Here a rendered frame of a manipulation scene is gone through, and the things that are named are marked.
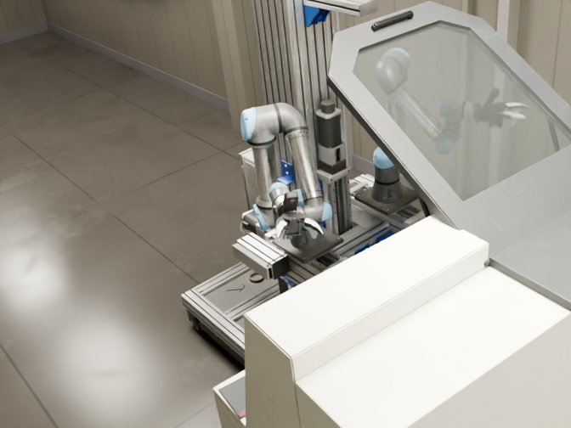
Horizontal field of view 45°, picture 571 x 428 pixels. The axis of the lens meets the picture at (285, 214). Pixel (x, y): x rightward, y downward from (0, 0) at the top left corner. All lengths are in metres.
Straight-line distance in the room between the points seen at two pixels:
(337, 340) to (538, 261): 0.65
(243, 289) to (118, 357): 0.82
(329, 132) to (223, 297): 1.50
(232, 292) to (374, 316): 2.35
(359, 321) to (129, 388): 2.38
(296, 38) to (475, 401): 1.61
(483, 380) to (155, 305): 3.01
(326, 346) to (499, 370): 0.43
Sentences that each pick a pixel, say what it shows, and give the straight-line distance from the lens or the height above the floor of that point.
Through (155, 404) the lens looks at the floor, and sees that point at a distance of 3.86.
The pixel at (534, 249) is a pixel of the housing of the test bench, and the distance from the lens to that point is 2.13.
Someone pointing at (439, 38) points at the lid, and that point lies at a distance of 2.65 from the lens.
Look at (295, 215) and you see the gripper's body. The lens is 2.35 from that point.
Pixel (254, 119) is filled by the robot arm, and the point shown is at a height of 1.66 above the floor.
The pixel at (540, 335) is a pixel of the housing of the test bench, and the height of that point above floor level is 1.46.
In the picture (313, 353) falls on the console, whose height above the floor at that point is 1.52.
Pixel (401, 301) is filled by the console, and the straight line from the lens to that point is 1.87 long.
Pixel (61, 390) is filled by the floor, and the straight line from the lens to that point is 4.14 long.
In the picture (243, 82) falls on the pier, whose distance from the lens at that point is 6.14.
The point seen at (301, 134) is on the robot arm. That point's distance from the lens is 2.63.
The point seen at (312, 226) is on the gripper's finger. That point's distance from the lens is 2.31.
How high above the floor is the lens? 2.73
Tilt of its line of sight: 32 degrees down
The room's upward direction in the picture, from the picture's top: 7 degrees counter-clockwise
